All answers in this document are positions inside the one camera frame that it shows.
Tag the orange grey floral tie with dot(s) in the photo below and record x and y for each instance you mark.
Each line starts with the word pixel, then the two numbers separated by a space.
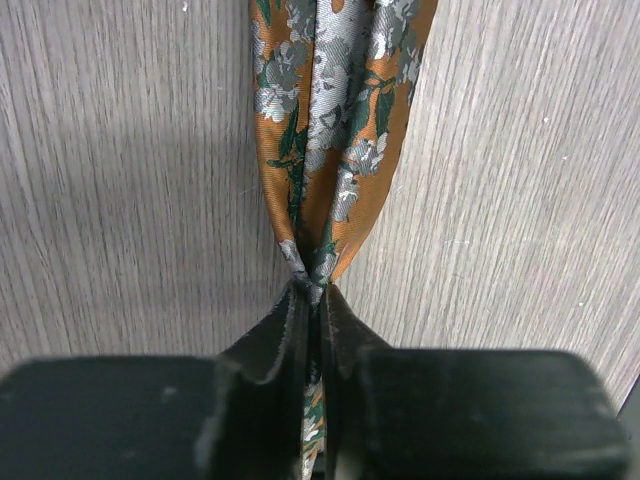
pixel 334 82

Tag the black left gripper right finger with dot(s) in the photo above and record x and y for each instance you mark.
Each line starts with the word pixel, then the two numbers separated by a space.
pixel 394 413

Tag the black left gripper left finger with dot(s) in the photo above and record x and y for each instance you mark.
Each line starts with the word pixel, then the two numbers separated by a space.
pixel 236 415

